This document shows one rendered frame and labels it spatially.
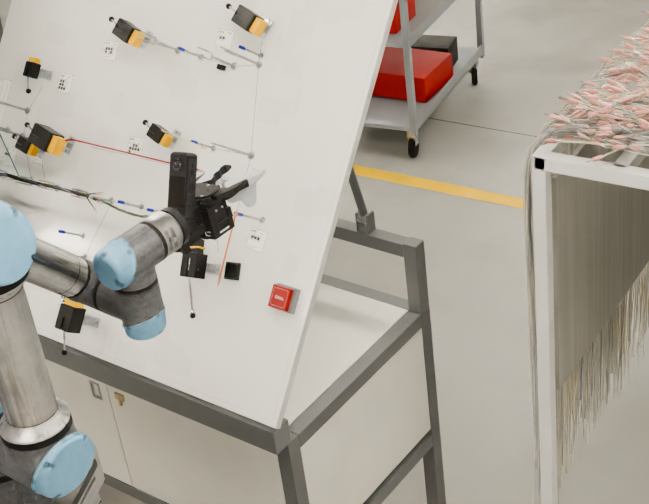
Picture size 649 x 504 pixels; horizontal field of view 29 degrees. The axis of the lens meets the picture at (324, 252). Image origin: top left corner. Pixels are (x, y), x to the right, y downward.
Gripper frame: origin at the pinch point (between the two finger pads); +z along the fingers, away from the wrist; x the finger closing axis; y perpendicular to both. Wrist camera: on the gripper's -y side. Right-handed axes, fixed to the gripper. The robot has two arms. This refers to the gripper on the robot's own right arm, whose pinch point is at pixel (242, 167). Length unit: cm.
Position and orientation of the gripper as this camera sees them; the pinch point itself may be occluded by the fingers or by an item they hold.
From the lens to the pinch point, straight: 228.6
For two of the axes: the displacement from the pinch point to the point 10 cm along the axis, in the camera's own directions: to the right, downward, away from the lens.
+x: 7.6, 1.4, -6.4
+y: 2.2, 8.7, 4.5
